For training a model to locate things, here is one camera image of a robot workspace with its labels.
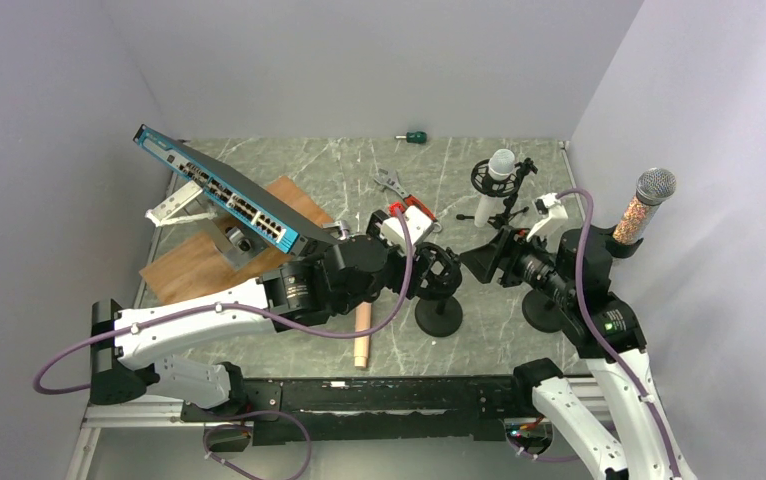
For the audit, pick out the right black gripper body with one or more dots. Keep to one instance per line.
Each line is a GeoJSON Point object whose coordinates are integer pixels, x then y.
{"type": "Point", "coordinates": [520, 248]}

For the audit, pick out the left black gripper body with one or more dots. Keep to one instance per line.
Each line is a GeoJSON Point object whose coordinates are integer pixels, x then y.
{"type": "Point", "coordinates": [395, 273]}

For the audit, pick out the black shock mount desk stand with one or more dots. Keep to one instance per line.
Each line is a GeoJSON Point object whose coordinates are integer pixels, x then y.
{"type": "Point", "coordinates": [437, 312]}

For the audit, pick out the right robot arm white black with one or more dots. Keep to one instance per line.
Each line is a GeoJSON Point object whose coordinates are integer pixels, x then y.
{"type": "Point", "coordinates": [641, 445]}

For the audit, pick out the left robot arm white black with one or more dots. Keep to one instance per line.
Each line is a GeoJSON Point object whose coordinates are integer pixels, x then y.
{"type": "Point", "coordinates": [140, 349]}

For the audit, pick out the black mini tripod stand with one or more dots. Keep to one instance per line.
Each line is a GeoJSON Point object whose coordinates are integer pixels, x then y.
{"type": "Point", "coordinates": [510, 190]}

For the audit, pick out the black round base clip stand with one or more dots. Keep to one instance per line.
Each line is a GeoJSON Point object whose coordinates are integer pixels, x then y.
{"type": "Point", "coordinates": [554, 305]}

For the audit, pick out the sprinkle pattern silver microphone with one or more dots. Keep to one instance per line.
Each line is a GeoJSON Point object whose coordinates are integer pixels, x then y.
{"type": "Point", "coordinates": [653, 187]}

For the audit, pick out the silver metal clamp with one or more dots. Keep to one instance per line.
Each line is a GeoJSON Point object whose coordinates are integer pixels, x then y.
{"type": "Point", "coordinates": [340, 231]}

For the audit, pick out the green stubby screwdriver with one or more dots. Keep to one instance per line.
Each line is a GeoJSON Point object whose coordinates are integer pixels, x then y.
{"type": "Point", "coordinates": [413, 137]}

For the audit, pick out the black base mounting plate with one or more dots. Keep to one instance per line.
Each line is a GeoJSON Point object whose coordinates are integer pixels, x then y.
{"type": "Point", "coordinates": [384, 408]}

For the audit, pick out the wooden board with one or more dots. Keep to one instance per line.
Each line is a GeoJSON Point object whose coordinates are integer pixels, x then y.
{"type": "Point", "coordinates": [196, 268]}

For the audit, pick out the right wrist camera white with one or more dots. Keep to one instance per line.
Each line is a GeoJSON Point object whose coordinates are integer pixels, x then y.
{"type": "Point", "coordinates": [553, 216]}

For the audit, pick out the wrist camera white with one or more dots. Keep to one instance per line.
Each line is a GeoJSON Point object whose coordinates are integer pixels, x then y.
{"type": "Point", "coordinates": [553, 216]}
{"type": "Point", "coordinates": [405, 225]}

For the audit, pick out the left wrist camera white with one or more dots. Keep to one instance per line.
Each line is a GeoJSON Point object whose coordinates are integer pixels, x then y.
{"type": "Point", "coordinates": [405, 225]}

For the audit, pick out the white microphone in shock mount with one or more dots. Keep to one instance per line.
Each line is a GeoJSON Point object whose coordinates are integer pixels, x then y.
{"type": "Point", "coordinates": [498, 169]}

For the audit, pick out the red handled adjustable wrench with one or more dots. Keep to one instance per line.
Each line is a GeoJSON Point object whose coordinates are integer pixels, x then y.
{"type": "Point", "coordinates": [389, 179]}

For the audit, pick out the grey metal mount block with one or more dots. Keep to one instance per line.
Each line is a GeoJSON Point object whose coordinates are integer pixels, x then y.
{"type": "Point", "coordinates": [238, 245]}

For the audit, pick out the blue black network switch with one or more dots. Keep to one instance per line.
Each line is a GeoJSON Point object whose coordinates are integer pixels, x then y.
{"type": "Point", "coordinates": [272, 219]}

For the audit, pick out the white bracket stand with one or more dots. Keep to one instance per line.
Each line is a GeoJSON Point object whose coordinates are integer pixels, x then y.
{"type": "Point", "coordinates": [183, 206]}

